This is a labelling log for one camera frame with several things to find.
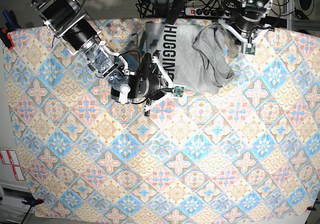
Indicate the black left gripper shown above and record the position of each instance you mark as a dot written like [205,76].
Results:
[246,25]

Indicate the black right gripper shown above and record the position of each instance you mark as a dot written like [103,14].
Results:
[142,89]

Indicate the grey T-shirt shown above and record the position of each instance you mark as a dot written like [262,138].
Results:
[192,55]

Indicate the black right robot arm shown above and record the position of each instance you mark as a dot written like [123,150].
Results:
[71,23]

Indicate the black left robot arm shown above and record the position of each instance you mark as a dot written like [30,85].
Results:
[250,15]

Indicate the white power strip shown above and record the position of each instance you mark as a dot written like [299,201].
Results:
[207,12]

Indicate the patterned tablecloth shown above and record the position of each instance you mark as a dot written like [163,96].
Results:
[249,153]

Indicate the black orange table clamp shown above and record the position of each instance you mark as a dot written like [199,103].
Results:
[5,31]

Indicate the red white label stickers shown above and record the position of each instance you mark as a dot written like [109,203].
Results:
[9,157]

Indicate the black orange corner clamp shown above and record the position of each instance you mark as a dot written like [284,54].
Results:
[32,202]

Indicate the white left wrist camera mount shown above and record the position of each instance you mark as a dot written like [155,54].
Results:
[248,40]

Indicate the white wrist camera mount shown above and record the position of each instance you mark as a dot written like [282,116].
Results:
[171,90]
[248,40]

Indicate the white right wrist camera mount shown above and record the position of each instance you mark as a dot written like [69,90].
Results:
[171,90]

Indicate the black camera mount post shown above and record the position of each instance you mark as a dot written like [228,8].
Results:
[177,7]

